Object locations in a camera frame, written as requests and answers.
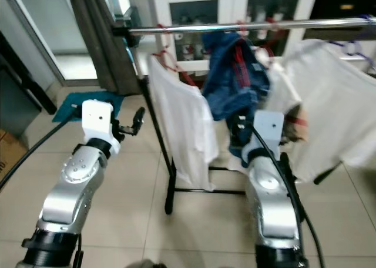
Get cardboard box with black print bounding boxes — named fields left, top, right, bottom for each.
left=0, top=130, right=19, bottom=177

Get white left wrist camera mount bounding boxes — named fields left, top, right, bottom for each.
left=81, top=99, right=115, bottom=154

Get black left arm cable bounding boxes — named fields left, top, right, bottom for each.
left=0, top=106, right=84, bottom=189

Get large white T-shirt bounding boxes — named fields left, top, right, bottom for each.
left=282, top=38, right=376, bottom=183

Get glass sliding door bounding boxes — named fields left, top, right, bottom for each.
left=12, top=0, right=133, bottom=83

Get silver and black clothes rack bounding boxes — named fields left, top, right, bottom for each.
left=112, top=16, right=376, bottom=216

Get black side table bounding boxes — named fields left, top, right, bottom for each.
left=0, top=30, right=55, bottom=139

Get grey curtain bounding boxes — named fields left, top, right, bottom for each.
left=66, top=0, right=142, bottom=97

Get blue denim shorts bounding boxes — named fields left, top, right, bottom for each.
left=203, top=32, right=271, bottom=166

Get plain white T-shirt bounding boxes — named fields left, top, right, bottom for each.
left=147, top=53, right=221, bottom=191

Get purple clothes hanger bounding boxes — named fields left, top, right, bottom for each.
left=326, top=40, right=374, bottom=66

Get white T-shirt with brown print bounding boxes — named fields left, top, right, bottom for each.
left=261, top=45, right=309, bottom=163

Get teal floor mat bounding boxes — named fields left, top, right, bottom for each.
left=52, top=92, right=124, bottom=123

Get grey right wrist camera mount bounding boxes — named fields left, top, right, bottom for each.
left=250, top=110, right=286, bottom=149

